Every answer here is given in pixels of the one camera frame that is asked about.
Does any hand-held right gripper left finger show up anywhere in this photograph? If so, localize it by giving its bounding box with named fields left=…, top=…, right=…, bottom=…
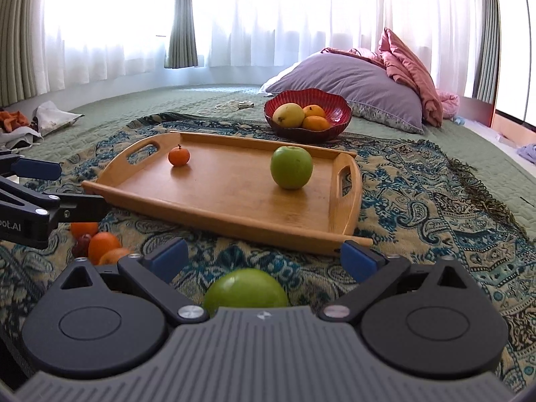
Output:
left=55, top=237, right=209, bottom=324

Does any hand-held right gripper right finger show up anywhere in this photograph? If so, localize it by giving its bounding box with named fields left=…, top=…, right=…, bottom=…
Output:
left=318, top=240, right=476, bottom=322

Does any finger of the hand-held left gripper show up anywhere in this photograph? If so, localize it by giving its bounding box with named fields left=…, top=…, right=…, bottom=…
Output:
left=43, top=192, right=107, bottom=224
left=0, top=153, right=63, bottom=181

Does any large green apple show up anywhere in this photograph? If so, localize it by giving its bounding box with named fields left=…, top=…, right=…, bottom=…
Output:
left=202, top=268, right=291, bottom=319

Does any white cloth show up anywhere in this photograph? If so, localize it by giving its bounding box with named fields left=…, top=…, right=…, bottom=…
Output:
left=0, top=127, right=43, bottom=150

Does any clothes pile at left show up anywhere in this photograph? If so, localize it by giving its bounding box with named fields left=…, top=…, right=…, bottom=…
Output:
left=32, top=100, right=85, bottom=137

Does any orange cloth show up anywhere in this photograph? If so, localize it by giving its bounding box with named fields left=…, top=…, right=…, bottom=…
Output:
left=0, top=110, right=31, bottom=133

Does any paisley patterned blanket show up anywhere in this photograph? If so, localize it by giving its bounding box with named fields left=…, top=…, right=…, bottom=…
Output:
left=0, top=111, right=529, bottom=388

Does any wooden serving tray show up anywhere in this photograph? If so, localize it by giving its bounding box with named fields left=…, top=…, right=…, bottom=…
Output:
left=81, top=130, right=374, bottom=256

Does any small tangerine with stem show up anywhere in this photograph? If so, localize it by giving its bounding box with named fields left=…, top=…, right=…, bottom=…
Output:
left=168, top=144, right=191, bottom=168

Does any red scalloped bowl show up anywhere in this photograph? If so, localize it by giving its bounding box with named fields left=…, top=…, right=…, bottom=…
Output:
left=263, top=88, right=353, bottom=141

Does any grey-green curtain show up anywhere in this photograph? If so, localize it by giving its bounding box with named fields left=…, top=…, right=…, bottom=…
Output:
left=163, top=0, right=199, bottom=69
left=472, top=0, right=502, bottom=104
left=0, top=0, right=52, bottom=108

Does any green quilted bedspread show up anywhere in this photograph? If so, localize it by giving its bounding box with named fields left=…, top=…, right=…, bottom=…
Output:
left=0, top=83, right=536, bottom=237

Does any yellow mango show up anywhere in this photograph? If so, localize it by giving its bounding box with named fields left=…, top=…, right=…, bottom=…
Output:
left=272, top=103, right=306, bottom=128

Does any pink crumpled cloth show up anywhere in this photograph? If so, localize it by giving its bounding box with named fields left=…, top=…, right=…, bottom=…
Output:
left=437, top=91, right=460, bottom=119

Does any purple pillow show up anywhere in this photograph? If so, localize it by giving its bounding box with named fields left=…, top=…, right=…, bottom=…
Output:
left=264, top=52, right=425, bottom=135

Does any pink duvet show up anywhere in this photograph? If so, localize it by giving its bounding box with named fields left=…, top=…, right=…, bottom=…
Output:
left=322, top=27, right=445, bottom=129

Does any white sheer curtain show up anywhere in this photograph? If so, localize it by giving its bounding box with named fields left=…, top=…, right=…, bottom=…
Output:
left=39, top=0, right=495, bottom=94

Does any white cable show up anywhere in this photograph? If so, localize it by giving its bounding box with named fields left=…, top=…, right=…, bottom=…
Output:
left=197, top=99, right=256, bottom=114

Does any wooden bed frame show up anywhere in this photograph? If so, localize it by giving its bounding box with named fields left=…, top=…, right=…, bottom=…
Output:
left=456, top=94, right=536, bottom=144

